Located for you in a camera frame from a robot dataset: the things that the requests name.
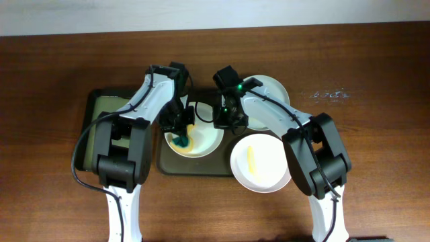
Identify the white plate front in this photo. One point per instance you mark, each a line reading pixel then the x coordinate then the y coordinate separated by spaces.
pixel 258 162

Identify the dark serving tray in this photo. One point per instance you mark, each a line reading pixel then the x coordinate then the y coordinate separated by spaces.
pixel 216 163

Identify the white plate yellow stain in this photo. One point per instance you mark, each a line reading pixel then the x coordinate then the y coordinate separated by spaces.
pixel 204 140

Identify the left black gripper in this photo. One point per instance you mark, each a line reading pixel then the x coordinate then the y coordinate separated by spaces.
pixel 180 126

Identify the black sponge tray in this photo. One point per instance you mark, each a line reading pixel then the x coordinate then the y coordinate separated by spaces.
pixel 108 99

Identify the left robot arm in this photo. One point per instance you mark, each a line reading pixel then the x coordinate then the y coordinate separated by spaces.
pixel 122 147

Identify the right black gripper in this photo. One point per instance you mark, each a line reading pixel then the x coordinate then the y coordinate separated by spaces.
pixel 220 122

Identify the green yellow sponge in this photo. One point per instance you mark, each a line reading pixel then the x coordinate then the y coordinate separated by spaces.
pixel 183 143

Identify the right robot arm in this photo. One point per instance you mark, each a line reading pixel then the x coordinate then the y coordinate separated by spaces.
pixel 317 158

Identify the grey plate yellow stain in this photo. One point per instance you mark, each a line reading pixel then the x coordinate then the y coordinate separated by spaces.
pixel 275 89

